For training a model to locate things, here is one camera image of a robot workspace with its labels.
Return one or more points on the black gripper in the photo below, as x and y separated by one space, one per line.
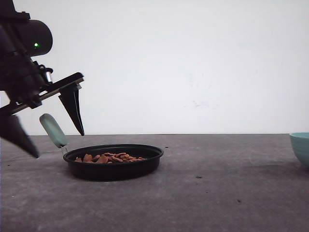
25 82

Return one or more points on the brown beef cubes pile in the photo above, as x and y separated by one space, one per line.
108 158

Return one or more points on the black frying pan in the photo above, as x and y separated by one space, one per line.
103 172

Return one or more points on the teal bowl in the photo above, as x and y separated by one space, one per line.
300 146

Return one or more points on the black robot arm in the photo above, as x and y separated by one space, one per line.
22 38

